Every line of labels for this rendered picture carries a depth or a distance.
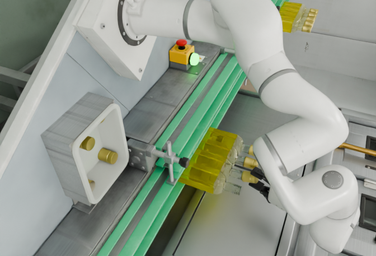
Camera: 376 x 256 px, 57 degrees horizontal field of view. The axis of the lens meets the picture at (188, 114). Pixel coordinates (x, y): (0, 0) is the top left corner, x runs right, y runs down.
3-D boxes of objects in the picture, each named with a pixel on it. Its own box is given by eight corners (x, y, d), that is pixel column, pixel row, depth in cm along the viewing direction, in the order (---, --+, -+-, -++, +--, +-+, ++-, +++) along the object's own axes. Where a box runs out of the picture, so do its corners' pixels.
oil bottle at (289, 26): (256, 27, 189) (309, 36, 180) (258, 18, 186) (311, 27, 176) (259, 23, 193) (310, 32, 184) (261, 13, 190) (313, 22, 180)
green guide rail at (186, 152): (155, 165, 105) (179, 173, 102) (155, 163, 104) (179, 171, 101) (283, -23, 224) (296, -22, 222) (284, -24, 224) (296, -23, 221)
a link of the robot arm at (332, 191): (323, 145, 80) (266, 175, 82) (314, 98, 64) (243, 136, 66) (366, 208, 71) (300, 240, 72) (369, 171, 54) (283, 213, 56)
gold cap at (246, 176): (243, 184, 108) (256, 186, 105) (240, 176, 106) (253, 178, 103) (247, 176, 110) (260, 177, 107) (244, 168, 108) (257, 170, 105)
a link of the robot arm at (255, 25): (257, 106, 70) (250, 55, 57) (213, 32, 83) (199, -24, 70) (300, 87, 70) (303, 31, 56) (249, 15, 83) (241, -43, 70)
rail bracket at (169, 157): (148, 178, 102) (186, 192, 98) (142, 138, 91) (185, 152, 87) (153, 171, 104) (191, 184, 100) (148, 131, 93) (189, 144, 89)
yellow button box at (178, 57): (168, 66, 127) (187, 71, 125) (167, 49, 122) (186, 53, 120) (177, 57, 132) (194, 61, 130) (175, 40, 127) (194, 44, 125)
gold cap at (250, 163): (242, 168, 112) (255, 172, 111) (243, 161, 110) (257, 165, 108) (245, 161, 115) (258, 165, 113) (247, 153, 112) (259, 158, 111)
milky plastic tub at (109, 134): (66, 197, 89) (94, 209, 86) (41, 135, 74) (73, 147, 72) (105, 152, 101) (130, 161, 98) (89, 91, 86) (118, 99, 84)
